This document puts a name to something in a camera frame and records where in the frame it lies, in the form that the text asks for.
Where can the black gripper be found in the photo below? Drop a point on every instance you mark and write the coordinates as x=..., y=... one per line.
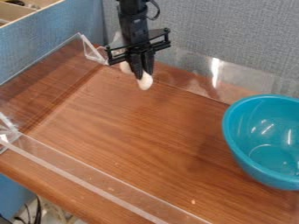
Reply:
x=140, y=43

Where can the white plush mushroom toy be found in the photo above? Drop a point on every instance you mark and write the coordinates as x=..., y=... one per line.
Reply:
x=146, y=82

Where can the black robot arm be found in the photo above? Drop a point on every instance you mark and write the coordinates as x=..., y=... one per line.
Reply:
x=132, y=7

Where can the blue plastic bowl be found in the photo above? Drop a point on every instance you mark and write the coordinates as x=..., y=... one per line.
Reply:
x=260, y=129

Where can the clear acrylic back barrier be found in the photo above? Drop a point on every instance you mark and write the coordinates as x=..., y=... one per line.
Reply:
x=218, y=79

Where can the clear acrylic barrier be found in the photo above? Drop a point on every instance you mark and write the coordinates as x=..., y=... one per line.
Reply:
x=20, y=53
x=135, y=200
x=218, y=79

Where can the clear acrylic left barrier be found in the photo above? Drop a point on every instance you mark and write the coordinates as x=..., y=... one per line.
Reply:
x=20, y=53

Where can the wooden shelf box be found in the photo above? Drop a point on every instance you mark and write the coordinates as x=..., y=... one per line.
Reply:
x=15, y=10

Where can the clear acrylic front barrier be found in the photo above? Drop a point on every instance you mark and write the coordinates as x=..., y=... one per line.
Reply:
x=135, y=200

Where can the clear acrylic corner bracket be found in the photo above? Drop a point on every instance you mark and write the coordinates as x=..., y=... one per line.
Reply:
x=96, y=53

